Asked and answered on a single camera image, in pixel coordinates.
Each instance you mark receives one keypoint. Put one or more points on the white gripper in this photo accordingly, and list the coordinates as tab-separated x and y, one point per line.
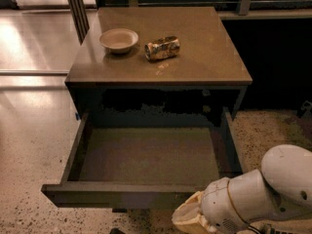
216	206

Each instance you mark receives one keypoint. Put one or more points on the drawer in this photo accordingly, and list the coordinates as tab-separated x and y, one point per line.
144	168

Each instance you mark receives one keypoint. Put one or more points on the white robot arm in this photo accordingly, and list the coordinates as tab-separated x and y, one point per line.
280	190

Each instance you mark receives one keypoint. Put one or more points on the dark grey drawer cabinet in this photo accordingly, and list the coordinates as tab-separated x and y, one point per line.
129	91

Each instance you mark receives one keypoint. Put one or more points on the small black floor object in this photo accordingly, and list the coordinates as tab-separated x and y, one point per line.
116	231

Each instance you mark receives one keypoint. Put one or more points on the grey power strip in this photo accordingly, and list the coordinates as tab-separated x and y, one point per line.
269	229

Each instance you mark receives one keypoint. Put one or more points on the crushed gold soda can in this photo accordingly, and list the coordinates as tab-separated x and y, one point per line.
163	48

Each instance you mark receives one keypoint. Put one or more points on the white paper bowl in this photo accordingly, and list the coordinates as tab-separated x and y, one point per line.
118	40

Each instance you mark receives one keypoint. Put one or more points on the dark vertical window post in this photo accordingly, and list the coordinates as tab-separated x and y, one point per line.
78	12

